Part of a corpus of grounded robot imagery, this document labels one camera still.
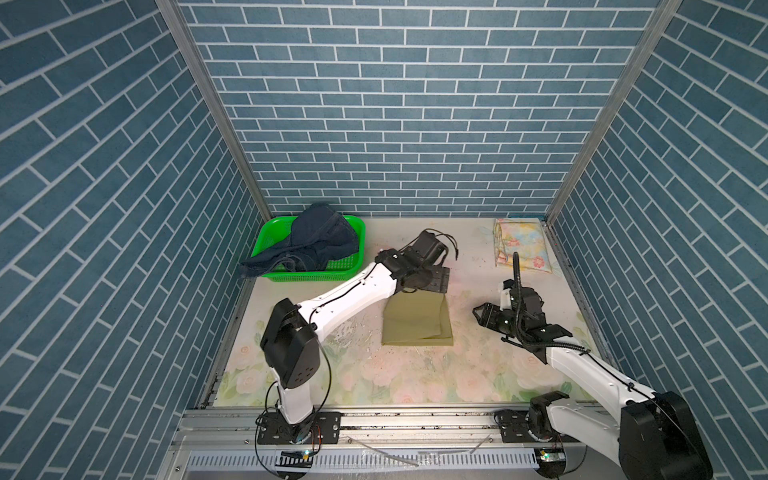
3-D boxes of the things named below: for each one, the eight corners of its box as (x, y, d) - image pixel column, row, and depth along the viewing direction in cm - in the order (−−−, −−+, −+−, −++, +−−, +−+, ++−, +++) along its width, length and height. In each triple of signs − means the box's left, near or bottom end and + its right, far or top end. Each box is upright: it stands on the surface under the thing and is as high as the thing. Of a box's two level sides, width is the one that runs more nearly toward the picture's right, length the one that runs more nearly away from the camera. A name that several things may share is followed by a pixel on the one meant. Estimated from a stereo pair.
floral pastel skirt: (495, 266, 108) (497, 262, 106) (491, 218, 124) (492, 214, 121) (550, 272, 106) (553, 268, 104) (539, 223, 122) (541, 219, 120)
